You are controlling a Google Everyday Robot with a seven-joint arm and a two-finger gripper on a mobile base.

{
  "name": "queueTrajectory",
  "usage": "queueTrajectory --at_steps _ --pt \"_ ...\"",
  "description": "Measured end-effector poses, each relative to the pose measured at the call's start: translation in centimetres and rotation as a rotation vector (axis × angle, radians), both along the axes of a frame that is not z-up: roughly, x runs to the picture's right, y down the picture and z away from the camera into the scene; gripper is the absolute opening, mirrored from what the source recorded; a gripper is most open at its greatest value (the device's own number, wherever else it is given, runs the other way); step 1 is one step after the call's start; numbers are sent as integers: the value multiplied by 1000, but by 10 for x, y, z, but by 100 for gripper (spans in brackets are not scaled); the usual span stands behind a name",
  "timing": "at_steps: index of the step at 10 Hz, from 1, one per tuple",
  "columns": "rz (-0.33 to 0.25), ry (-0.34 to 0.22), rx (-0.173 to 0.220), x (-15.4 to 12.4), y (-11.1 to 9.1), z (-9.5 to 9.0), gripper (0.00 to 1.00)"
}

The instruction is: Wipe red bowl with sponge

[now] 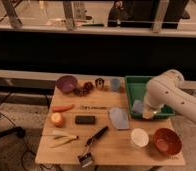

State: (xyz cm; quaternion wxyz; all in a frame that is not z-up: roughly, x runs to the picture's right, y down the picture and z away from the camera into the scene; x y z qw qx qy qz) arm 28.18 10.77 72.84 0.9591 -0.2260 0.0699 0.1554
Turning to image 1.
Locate blue yellow sponge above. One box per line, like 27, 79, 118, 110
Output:
132, 100, 143, 115

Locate red bowl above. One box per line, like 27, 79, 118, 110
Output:
153, 128, 182, 156

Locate purple bowl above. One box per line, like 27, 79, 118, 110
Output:
56, 75, 78, 93

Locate dark red grapes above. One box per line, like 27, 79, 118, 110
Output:
74, 82, 94, 97

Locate blue grey cup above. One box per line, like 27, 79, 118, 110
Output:
110, 78, 121, 92

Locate black rectangular block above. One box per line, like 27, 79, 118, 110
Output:
75, 116, 96, 125

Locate green plastic tray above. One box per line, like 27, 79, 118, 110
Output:
125, 76, 175, 119

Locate wooden table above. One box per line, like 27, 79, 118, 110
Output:
34, 79, 187, 167

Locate orange carrot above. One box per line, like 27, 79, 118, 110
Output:
51, 104, 75, 112

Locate peach apple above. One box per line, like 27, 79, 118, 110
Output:
50, 112, 65, 127

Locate yellow banana peel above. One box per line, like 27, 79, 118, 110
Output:
50, 130, 78, 148

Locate white cup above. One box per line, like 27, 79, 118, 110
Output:
131, 128, 149, 148

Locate black-handled brush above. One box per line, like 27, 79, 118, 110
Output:
78, 126, 108, 168

